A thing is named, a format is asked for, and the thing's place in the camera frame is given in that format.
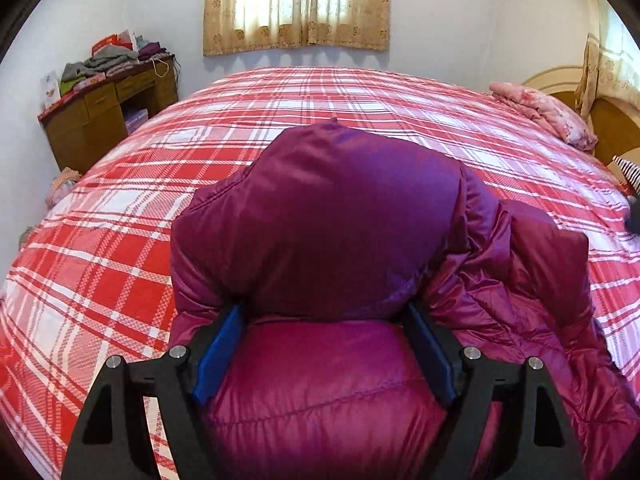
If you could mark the grey folded clothes pile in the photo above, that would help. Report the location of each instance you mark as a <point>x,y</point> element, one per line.
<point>95,67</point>

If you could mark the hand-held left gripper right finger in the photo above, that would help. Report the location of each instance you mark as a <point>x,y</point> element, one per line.
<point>434,355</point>

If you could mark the beige patterned side curtain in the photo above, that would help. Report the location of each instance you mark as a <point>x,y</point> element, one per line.
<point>607,60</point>

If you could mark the magenta puffer jacket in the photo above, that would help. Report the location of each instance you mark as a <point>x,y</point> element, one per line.
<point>340,220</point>

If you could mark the striped cloth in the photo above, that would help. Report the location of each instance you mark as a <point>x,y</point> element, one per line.
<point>629,175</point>

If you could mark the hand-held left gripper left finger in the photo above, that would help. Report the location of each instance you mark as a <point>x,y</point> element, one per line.
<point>217,355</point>

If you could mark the red plaid bed blanket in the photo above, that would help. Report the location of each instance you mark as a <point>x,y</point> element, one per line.
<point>125,260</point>

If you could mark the beige patterned window curtain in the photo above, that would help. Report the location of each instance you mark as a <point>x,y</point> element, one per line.
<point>295,10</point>

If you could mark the brown wooden desk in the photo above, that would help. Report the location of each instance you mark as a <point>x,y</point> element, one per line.
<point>95,125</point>

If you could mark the beige wooden headboard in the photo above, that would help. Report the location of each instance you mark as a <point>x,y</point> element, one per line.
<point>615,125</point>

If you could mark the purple folded clothes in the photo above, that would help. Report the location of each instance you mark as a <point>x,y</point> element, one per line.
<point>151,51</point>

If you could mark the white printed card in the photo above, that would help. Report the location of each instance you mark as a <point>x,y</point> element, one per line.
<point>50,90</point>

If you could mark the red box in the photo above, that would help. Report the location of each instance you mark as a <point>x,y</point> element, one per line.
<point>112,42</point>

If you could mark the pink floral quilt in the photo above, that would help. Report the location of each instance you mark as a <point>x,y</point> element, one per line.
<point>545,110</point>

